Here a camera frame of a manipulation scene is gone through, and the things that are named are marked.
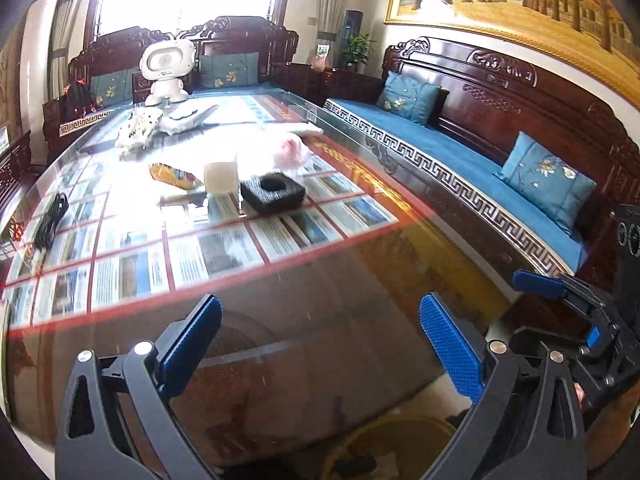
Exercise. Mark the yellow snack packet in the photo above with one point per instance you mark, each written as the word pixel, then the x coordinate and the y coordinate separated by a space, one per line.
pixel 175 176

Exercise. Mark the wooden side table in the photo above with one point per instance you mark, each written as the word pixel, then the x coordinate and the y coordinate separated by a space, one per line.
pixel 345 85

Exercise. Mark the teal embroidered cushion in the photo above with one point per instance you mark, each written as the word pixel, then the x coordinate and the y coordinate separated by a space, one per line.
pixel 407 97
pixel 230 70
pixel 112 89
pixel 547 182

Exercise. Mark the small standing card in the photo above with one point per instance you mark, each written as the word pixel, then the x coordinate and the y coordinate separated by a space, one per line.
pixel 323 56

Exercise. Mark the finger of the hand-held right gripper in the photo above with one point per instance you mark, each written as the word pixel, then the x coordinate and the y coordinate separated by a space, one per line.
pixel 605 365
pixel 537 282

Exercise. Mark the black foam block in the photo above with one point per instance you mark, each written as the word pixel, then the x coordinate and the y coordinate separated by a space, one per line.
pixel 272 197

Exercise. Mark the potted green plant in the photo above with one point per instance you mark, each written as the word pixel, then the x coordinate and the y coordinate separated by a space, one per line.
pixel 360 50

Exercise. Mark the white standing air conditioner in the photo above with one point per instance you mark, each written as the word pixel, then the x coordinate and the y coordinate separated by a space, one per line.
pixel 40 50

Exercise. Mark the clear plastic bag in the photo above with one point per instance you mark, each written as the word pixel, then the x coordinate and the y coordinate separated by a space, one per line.
pixel 287 149

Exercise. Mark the carved wooden television cabinet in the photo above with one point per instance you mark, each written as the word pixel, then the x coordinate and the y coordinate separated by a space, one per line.
pixel 15 170

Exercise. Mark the white patterned bag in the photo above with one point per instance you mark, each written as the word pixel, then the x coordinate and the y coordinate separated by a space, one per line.
pixel 140 127

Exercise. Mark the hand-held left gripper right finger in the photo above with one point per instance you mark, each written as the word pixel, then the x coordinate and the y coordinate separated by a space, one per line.
pixel 450 342

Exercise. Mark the flat white plastic packet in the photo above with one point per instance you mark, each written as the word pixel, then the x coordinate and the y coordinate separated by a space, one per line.
pixel 307 130

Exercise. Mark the dark bag on sofa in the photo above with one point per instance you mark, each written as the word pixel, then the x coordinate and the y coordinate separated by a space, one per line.
pixel 80 97

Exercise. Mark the dark water dispenser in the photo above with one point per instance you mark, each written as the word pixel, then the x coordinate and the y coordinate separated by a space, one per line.
pixel 351 27

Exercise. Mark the yellow trash bin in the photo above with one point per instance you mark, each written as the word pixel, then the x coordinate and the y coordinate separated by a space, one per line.
pixel 395 445

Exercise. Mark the carved wooden sofa under painting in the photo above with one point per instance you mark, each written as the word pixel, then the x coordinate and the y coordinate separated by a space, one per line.
pixel 475 90

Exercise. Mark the white and blue packet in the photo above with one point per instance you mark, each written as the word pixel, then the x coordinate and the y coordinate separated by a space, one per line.
pixel 190 120

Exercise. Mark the white robot toy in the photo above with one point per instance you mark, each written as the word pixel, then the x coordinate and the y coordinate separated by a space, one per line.
pixel 167 60

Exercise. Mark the carved wooden sofa by window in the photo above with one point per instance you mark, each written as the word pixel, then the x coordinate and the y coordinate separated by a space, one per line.
pixel 240 35

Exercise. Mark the white translucent cup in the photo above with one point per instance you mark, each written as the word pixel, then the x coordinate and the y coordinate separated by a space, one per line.
pixel 220 177

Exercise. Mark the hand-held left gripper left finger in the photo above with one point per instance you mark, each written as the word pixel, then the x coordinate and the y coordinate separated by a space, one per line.
pixel 192 340

